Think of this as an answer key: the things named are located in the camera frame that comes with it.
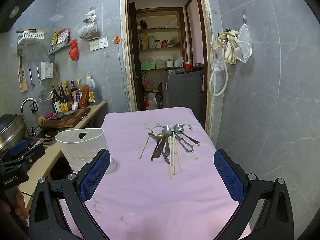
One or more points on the green seasoning packet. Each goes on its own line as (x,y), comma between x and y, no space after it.
(53,38)

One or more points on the blue white tube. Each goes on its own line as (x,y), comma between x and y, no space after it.
(77,101)

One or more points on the red seasoning packet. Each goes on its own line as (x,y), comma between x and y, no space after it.
(63,35)

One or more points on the red plastic bag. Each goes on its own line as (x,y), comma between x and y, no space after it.
(73,51)

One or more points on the pink soap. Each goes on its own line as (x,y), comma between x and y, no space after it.
(48,115)

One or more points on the clear bag of dried goods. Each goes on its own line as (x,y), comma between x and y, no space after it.
(88,31)

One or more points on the white wall box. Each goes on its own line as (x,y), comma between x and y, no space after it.
(47,70)

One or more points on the grey appliance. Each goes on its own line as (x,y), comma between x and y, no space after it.
(182,90)

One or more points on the white wall socket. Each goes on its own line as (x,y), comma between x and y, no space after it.
(98,44)

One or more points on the steel pot with lid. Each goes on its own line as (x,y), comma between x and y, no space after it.
(11,127)

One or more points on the large oil jug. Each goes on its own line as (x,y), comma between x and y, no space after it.
(93,92)

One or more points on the person's left hand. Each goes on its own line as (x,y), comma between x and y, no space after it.
(21,202)

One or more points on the white plastic utensil holder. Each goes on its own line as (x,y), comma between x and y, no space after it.
(82,145)

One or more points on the pink floral table cloth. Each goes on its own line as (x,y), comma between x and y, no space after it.
(150,200)

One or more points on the pale cap sauce bottle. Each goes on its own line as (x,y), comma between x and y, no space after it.
(78,85)

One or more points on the dark sauce bottle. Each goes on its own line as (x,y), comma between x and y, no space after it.
(68,92)

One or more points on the yellow sponge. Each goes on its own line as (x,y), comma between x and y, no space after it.
(42,120)

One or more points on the white wall basket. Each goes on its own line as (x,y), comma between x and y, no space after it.
(30,37)

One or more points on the wooden cutting board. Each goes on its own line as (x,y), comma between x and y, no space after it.
(67,120)

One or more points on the wooden shelf unit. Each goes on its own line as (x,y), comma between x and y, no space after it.
(160,30)

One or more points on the white plastic bag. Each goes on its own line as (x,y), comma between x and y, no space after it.
(151,101)

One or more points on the clear plastic bag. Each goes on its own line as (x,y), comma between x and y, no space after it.
(218,63)

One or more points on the dark pump bottle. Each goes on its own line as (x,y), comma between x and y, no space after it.
(56,102)

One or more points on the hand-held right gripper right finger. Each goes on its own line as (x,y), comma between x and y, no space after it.
(228,177)

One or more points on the metal loop peeler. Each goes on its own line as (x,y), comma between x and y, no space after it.
(184,147)

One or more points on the black range hood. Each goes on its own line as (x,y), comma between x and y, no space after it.
(20,2)

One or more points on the metal bowl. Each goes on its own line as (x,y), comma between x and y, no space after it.
(197,66)

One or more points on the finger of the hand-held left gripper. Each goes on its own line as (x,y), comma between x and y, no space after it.
(18,147)

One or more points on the metal faucet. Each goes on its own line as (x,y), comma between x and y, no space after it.
(25,102)

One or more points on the orange packet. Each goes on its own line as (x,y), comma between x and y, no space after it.
(84,96)

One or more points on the yellow label sauce bottle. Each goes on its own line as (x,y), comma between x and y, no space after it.
(63,102)

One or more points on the green box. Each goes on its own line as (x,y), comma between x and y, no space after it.
(148,66)

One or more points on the metal wall shelf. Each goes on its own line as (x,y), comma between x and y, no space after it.
(58,47)

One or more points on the wooden door frame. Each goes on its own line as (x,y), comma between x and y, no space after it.
(207,55)

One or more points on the black wall outlet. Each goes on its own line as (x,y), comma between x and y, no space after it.
(34,108)

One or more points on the orange wall hook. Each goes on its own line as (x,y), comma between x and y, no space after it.
(116,40)

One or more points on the gold spoon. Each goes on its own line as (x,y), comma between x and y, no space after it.
(160,136)

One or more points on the green canister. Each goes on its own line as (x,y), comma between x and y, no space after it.
(151,42)

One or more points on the white mesh bag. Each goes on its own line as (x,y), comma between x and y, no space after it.
(245,45)

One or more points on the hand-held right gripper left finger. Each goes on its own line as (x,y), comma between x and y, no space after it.
(96,175)

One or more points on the wooden knife holder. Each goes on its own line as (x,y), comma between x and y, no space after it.
(22,77)

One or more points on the hanging metal utensil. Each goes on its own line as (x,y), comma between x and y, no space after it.
(31,77)

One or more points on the red cap sauce bottle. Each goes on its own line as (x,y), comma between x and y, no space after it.
(73,87)

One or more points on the small steel spoon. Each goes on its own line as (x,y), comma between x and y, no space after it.
(190,127)

